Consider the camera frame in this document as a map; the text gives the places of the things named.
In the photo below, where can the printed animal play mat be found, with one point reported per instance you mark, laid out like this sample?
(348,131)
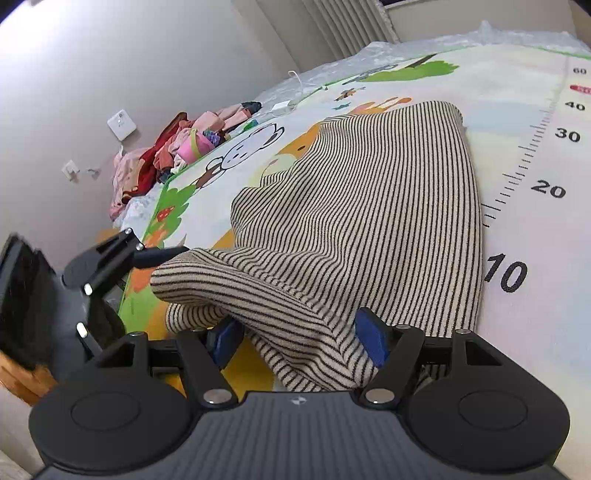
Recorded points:
(531,147)

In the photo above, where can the cream pleated curtain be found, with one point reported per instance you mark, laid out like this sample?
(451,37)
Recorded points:
(346,23)

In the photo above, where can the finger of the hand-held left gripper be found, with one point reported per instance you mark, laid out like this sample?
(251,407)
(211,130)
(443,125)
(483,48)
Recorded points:
(88,337)
(157,256)

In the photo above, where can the white wall device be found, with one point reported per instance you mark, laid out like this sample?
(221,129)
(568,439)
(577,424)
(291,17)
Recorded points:
(122,123)

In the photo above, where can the white wall outlet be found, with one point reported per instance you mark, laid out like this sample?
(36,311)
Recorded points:
(70,170)

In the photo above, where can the pile of colourful clothes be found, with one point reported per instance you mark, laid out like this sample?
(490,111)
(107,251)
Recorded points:
(143,161)

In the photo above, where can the pink toy bag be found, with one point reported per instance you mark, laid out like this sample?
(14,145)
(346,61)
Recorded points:
(195,145)

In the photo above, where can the clear plastic sheet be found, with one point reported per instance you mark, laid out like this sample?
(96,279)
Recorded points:
(415,44)

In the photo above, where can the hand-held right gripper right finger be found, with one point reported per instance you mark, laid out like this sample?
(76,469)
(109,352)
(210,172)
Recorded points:
(374,341)

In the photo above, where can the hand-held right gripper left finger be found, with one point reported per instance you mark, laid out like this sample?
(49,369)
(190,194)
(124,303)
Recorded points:
(224,342)

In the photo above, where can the white charger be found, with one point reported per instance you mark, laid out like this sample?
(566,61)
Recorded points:
(282,107)

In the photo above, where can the beige striped pants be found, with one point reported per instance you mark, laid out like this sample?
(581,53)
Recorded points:
(360,207)

